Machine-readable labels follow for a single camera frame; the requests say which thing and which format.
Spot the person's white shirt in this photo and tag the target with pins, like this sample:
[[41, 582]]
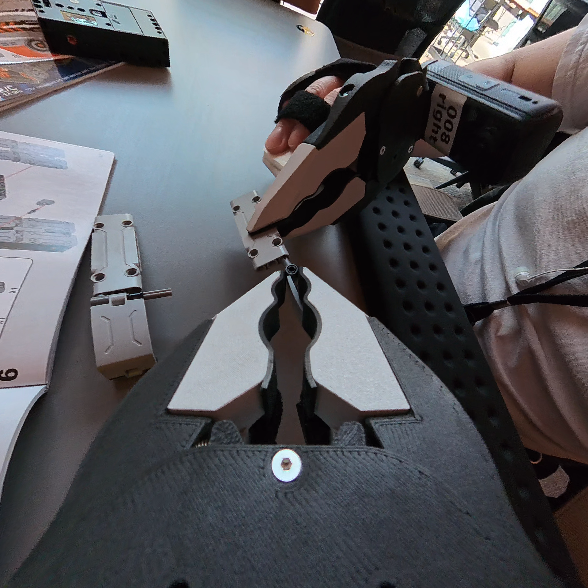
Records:
[[528, 275]]

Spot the black mesh office chair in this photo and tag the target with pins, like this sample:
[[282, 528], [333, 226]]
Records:
[[367, 18]]

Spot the blue paper leaflet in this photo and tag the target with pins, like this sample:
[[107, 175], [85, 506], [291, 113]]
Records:
[[55, 76]]

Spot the grey curved toy panel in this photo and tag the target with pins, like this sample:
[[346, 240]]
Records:
[[291, 269]]

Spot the person's right hand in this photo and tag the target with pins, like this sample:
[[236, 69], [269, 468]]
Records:
[[287, 135]]

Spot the person's right forearm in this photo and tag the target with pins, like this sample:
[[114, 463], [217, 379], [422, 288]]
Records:
[[528, 59]]

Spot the grey desk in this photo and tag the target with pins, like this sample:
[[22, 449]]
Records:
[[183, 138]]

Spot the open instruction booklet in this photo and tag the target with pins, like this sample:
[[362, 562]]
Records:
[[36, 220]]

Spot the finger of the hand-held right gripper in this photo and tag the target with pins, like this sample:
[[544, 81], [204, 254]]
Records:
[[303, 179], [335, 206]]

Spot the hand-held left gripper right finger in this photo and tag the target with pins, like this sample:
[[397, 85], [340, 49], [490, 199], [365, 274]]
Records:
[[353, 363]]

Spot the grey toy panel with holes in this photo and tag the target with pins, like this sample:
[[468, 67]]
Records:
[[266, 250]]

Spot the black perforated chair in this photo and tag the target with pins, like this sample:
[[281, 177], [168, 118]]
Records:
[[413, 285]]

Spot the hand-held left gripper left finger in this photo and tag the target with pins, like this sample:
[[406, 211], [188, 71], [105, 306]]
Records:
[[220, 367]]

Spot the grey joined toy panel assembly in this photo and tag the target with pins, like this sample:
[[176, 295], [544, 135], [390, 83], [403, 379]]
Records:
[[119, 340]]

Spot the black toy battery box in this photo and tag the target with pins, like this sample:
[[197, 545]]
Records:
[[105, 46]]

